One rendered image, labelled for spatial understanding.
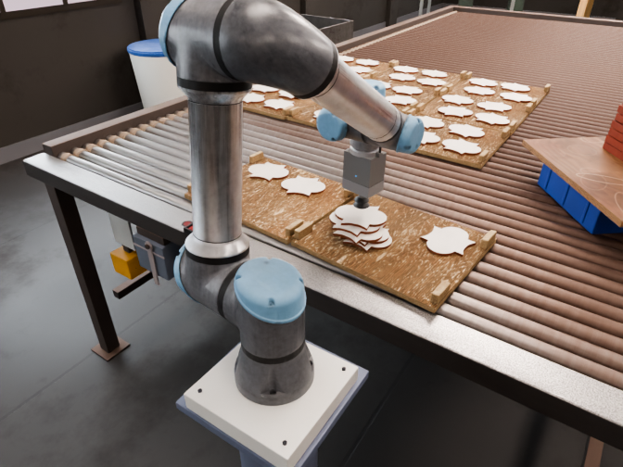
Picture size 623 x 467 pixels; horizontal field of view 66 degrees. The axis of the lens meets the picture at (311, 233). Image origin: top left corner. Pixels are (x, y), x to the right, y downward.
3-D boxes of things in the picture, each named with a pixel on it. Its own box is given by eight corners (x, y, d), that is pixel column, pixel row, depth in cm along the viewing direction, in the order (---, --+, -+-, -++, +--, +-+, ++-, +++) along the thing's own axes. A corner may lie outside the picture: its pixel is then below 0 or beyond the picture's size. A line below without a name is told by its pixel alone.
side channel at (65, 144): (57, 170, 175) (50, 146, 170) (48, 167, 178) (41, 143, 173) (451, 18, 454) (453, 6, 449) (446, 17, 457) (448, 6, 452)
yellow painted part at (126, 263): (131, 281, 159) (115, 220, 146) (114, 271, 163) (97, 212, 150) (150, 269, 165) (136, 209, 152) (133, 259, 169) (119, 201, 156)
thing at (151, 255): (168, 293, 146) (157, 244, 136) (137, 276, 152) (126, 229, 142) (195, 273, 153) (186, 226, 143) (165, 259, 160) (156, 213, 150)
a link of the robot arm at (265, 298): (273, 370, 78) (271, 306, 71) (220, 334, 86) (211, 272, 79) (319, 331, 86) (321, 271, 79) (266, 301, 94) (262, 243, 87)
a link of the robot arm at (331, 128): (356, 114, 94) (386, 100, 101) (311, 104, 100) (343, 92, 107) (355, 151, 98) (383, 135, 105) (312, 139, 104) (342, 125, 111)
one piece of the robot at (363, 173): (397, 135, 115) (390, 195, 124) (367, 126, 120) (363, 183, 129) (372, 146, 109) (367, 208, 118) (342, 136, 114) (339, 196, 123)
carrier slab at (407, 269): (434, 314, 103) (435, 309, 102) (290, 245, 124) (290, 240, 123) (495, 243, 125) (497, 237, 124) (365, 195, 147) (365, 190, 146)
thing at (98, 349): (108, 361, 210) (49, 190, 163) (91, 350, 215) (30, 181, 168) (130, 345, 218) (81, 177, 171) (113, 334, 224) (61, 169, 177)
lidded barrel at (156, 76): (174, 107, 494) (162, 35, 455) (216, 118, 467) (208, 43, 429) (129, 123, 454) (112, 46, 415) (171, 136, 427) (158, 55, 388)
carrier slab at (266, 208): (287, 245, 124) (287, 240, 123) (184, 197, 145) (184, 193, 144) (361, 194, 147) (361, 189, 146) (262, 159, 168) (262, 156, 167)
